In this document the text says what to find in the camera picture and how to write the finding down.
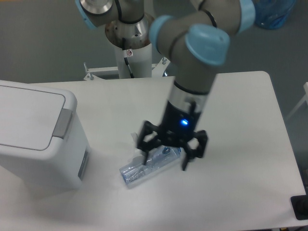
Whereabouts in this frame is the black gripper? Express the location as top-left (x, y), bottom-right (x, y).
top-left (136, 101), bottom-right (208, 171)

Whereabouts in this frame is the white trash can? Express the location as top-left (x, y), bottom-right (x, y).
top-left (0, 80), bottom-right (90, 189)

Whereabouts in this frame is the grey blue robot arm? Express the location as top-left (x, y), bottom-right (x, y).
top-left (136, 0), bottom-right (256, 169)

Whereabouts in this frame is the clear plastic bottle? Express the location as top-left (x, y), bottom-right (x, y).
top-left (119, 146), bottom-right (181, 188)

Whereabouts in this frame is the black device at table edge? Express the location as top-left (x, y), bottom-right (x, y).
top-left (291, 195), bottom-right (308, 220)

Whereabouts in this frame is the blue water jug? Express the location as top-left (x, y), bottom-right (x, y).
top-left (253, 0), bottom-right (296, 29)

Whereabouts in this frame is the black cable on pedestal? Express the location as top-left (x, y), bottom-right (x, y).
top-left (121, 37), bottom-right (135, 79)

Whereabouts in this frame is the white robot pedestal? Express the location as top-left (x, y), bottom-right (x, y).
top-left (84, 13), bottom-right (170, 80)

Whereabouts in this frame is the white frame at right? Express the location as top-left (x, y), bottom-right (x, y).
top-left (286, 82), bottom-right (308, 120)

